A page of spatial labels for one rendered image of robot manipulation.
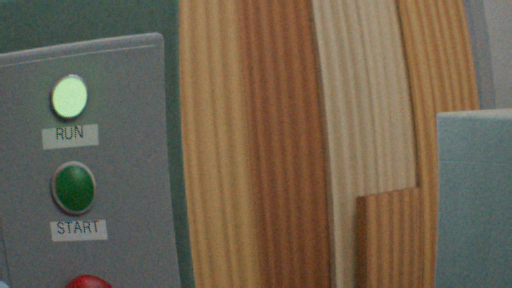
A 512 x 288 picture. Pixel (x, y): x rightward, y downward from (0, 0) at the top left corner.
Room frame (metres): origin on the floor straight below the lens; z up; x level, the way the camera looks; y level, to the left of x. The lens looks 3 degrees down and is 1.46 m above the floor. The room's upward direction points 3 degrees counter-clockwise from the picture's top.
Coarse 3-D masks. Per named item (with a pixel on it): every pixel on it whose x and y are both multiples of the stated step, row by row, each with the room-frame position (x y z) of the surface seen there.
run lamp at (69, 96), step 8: (64, 80) 0.45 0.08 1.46; (72, 80) 0.45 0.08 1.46; (80, 80) 0.46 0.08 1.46; (56, 88) 0.45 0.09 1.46; (64, 88) 0.45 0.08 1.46; (72, 88) 0.45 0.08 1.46; (80, 88) 0.45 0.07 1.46; (56, 96) 0.45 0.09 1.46; (64, 96) 0.45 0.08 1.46; (72, 96) 0.45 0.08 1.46; (80, 96) 0.45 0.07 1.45; (56, 104) 0.45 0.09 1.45; (64, 104) 0.45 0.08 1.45; (72, 104) 0.45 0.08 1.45; (80, 104) 0.45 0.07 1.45; (56, 112) 0.45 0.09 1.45; (64, 112) 0.45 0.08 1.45; (72, 112) 0.45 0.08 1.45; (80, 112) 0.46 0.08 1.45
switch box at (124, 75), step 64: (0, 64) 0.44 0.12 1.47; (64, 64) 0.45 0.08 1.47; (128, 64) 0.47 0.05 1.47; (0, 128) 0.44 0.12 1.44; (128, 128) 0.47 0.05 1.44; (0, 192) 0.44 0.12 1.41; (128, 192) 0.47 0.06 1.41; (0, 256) 0.44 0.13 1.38; (64, 256) 0.45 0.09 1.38; (128, 256) 0.47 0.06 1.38
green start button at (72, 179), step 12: (60, 168) 0.45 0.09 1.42; (72, 168) 0.45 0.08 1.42; (84, 168) 0.46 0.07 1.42; (60, 180) 0.45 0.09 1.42; (72, 180) 0.45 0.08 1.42; (84, 180) 0.45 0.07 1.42; (60, 192) 0.45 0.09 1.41; (72, 192) 0.45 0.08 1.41; (84, 192) 0.45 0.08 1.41; (96, 192) 0.46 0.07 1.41; (60, 204) 0.45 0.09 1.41; (72, 204) 0.45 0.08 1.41; (84, 204) 0.45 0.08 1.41
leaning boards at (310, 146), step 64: (192, 0) 2.02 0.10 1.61; (256, 0) 2.12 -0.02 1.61; (320, 0) 2.17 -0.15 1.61; (384, 0) 2.29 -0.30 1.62; (448, 0) 2.36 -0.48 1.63; (192, 64) 2.01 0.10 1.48; (256, 64) 2.11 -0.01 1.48; (320, 64) 2.16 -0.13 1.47; (384, 64) 2.27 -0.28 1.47; (448, 64) 2.33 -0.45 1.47; (192, 128) 2.00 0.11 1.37; (256, 128) 2.10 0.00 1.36; (320, 128) 2.17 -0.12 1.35; (384, 128) 2.26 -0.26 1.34; (192, 192) 1.99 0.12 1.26; (256, 192) 2.09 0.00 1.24; (320, 192) 2.16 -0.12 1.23; (384, 192) 2.15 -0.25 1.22; (192, 256) 1.97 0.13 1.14; (256, 256) 2.04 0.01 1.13; (320, 256) 2.15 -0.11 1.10; (384, 256) 2.12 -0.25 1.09
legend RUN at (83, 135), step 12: (48, 132) 0.45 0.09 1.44; (60, 132) 0.45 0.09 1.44; (72, 132) 0.46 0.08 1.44; (84, 132) 0.46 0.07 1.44; (96, 132) 0.46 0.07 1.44; (48, 144) 0.45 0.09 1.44; (60, 144) 0.45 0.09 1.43; (72, 144) 0.46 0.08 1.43; (84, 144) 0.46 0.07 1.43; (96, 144) 0.46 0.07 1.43
